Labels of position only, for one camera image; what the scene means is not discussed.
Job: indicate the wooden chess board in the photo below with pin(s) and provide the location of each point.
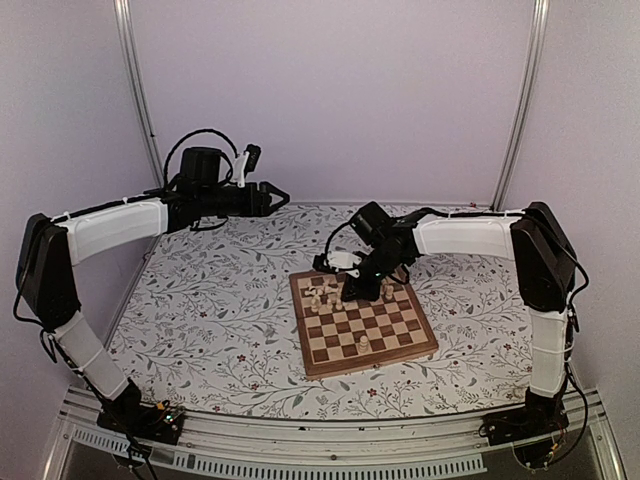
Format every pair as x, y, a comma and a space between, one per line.
398, 330

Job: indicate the light chess king piece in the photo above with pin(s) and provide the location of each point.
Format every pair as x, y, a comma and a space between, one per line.
363, 345

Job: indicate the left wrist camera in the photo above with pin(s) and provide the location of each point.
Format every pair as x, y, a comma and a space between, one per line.
244, 164

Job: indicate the light chess piece group right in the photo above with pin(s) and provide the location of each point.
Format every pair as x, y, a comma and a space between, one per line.
388, 291

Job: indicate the front aluminium rail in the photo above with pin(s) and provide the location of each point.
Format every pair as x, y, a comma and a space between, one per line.
215, 446

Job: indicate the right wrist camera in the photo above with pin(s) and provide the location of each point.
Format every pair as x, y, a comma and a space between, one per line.
337, 262

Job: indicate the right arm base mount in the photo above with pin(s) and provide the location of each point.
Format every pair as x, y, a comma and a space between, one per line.
535, 421

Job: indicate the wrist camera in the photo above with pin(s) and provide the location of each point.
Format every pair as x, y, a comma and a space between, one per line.
244, 164
337, 262

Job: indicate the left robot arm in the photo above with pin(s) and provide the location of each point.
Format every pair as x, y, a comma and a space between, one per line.
54, 250

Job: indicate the right aluminium frame post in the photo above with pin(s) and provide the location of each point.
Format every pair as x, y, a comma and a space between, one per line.
531, 68

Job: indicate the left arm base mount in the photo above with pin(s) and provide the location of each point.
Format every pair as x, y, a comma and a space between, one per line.
160, 422

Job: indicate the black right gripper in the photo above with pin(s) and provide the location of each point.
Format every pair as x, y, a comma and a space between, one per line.
369, 292

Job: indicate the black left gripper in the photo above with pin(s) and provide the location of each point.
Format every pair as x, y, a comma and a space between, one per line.
262, 208

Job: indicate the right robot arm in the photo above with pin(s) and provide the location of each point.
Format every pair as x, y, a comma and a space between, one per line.
531, 238

